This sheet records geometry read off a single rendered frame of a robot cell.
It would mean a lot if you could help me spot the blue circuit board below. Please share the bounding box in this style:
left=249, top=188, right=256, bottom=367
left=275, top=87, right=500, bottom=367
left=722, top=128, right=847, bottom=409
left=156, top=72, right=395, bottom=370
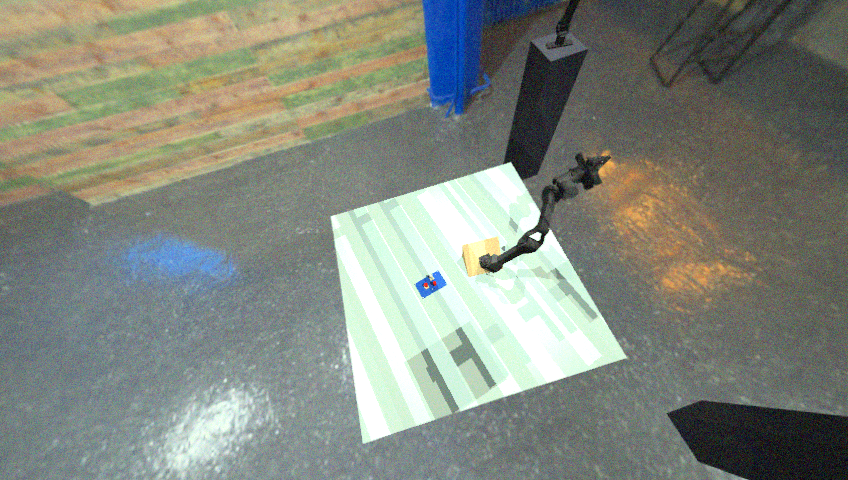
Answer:
left=415, top=270, right=447, bottom=299

